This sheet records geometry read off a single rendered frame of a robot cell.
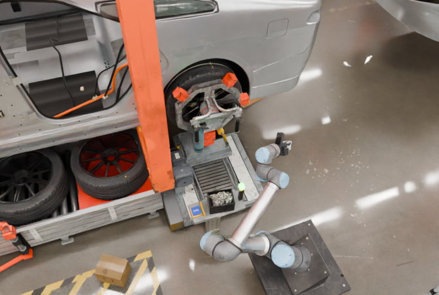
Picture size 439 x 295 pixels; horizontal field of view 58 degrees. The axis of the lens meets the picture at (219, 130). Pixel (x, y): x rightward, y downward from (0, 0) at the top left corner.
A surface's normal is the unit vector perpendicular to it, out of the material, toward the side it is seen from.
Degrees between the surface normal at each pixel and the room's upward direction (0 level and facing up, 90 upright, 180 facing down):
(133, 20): 90
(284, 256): 40
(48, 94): 0
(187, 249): 0
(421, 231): 0
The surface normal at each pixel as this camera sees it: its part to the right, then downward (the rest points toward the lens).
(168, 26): 0.33, 0.58
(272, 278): 0.03, -0.64
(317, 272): -0.62, -0.31
